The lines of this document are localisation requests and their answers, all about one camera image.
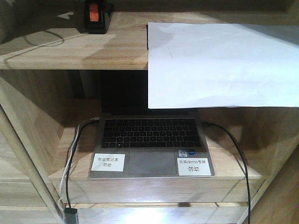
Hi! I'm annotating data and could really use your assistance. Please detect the white paper sheet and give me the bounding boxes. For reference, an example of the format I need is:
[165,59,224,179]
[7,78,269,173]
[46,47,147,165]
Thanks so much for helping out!
[148,22,299,109]

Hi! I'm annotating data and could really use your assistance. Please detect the black stapler with orange button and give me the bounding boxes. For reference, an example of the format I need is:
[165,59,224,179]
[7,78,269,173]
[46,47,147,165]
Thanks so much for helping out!
[84,0,114,34]

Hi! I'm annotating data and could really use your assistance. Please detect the grey open laptop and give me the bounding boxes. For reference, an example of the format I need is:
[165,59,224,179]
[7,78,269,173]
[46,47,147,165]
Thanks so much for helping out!
[90,70,215,179]

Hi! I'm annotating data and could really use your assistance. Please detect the white label sticker left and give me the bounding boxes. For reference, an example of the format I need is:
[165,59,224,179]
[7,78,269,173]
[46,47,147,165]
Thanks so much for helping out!
[91,153,125,172]

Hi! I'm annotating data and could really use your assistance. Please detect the white label sticker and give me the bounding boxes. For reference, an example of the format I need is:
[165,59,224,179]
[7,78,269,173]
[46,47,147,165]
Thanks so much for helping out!
[91,153,125,172]
[177,158,213,176]

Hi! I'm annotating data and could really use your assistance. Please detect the white label sticker right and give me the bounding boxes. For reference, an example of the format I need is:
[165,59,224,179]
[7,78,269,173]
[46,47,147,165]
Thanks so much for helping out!
[177,158,213,176]

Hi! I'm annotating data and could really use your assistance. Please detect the wooden shelf unit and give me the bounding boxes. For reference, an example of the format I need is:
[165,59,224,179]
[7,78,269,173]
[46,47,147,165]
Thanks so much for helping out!
[0,0,299,224]

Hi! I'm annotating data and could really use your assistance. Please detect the grey usb hub adapter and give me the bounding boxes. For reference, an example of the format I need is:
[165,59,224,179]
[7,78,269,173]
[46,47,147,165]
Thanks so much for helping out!
[64,208,79,224]

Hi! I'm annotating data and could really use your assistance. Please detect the black cable left of laptop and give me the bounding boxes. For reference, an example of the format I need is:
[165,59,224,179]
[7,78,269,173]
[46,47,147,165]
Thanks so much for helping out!
[65,120,100,208]

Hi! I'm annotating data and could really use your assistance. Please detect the black cable of laptop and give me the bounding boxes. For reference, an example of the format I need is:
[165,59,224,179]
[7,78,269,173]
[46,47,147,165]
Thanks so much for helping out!
[202,121,252,224]
[65,120,100,208]

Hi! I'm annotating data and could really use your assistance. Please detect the black cable right of laptop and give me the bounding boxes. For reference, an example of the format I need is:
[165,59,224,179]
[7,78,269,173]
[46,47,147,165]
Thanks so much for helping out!
[202,121,252,224]

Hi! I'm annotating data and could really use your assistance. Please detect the white cable left of laptop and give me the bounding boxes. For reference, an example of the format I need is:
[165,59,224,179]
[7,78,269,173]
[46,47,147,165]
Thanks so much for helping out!
[57,118,100,219]

